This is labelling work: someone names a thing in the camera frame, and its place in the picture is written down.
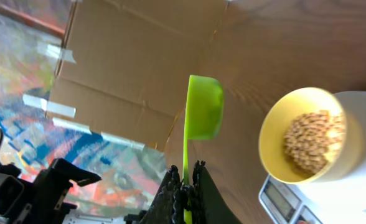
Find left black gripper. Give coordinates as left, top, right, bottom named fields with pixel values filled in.
left=14, top=159, right=101, bottom=224

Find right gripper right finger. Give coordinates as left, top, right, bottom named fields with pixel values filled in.
left=190, top=161, right=241, bottom=224

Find yellow plastic bowl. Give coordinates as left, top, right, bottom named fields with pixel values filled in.
left=258, top=87, right=364, bottom=185

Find white digital kitchen scale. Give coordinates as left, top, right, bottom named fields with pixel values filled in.
left=258, top=91, right=366, bottom=223

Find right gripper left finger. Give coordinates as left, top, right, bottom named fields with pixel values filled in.
left=139, top=165, right=185, bottom=224

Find soybeans in bowl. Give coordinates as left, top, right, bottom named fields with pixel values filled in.
left=283, top=110, right=346, bottom=175

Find cardboard box panel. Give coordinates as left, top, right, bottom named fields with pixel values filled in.
left=50, top=0, right=227, bottom=151

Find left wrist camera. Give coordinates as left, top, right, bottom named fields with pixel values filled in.
left=0, top=173, right=24, bottom=215

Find green plastic measuring spoon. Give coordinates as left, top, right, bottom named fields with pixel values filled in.
left=182, top=75, right=224, bottom=223

